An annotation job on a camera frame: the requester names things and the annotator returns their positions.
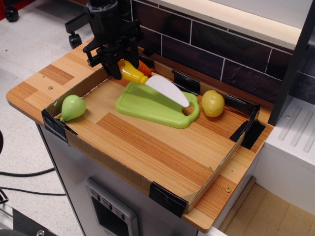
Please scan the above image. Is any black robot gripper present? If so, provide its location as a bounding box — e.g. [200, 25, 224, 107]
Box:
[83, 0, 144, 80]

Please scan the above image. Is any yellow handled toy knife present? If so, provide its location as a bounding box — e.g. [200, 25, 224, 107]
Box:
[118, 59, 189, 108]

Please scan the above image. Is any green plastic cutting board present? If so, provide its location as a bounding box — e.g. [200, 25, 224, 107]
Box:
[116, 82, 200, 129]

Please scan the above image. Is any cardboard fence with black tape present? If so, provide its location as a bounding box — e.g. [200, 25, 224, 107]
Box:
[43, 47, 273, 227]

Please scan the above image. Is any orange toy carrot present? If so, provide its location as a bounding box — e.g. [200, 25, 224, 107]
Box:
[137, 61, 152, 76]

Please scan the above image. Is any black chair base with casters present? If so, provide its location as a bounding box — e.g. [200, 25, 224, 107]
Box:
[65, 13, 88, 49]

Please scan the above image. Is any green toy pear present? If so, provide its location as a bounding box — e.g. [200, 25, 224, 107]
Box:
[60, 94, 87, 122]

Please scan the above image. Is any yellow toy potato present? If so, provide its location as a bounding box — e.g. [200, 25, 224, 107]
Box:
[202, 90, 225, 118]

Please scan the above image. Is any grey toy cabinet front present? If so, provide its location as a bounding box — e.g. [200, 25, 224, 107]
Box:
[37, 125, 198, 236]

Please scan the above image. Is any white toy sink drainboard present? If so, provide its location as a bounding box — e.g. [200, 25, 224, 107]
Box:
[264, 98, 315, 170]

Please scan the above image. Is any black floor cable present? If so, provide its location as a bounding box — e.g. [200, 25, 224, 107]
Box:
[0, 167, 55, 177]

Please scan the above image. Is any black vertical post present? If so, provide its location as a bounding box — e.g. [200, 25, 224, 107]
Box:
[268, 1, 315, 126]

